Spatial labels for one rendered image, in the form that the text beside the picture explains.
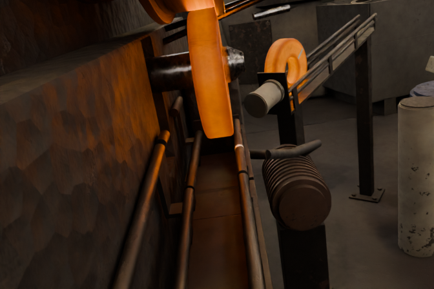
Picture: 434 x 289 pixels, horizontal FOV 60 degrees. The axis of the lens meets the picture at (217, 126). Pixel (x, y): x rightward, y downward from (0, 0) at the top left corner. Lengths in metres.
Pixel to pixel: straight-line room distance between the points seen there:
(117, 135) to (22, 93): 0.12
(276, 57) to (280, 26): 2.21
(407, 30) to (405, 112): 1.52
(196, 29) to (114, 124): 0.16
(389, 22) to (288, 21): 0.82
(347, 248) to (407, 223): 0.23
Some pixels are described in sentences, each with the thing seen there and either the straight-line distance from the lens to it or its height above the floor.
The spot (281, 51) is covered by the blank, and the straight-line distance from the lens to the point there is 0.92.
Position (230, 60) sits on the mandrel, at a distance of 0.44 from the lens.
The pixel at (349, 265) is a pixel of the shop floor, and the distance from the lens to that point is 1.41.
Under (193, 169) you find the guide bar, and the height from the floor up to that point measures 0.70.
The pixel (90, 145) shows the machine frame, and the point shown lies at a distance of 0.25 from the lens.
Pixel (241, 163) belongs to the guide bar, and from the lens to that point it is 0.44.
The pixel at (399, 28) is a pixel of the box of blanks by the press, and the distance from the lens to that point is 2.68.
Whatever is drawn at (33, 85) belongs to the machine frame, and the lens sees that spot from 0.21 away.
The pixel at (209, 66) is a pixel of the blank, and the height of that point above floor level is 0.83.
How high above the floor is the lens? 0.90
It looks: 18 degrees down
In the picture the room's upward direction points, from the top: 9 degrees counter-clockwise
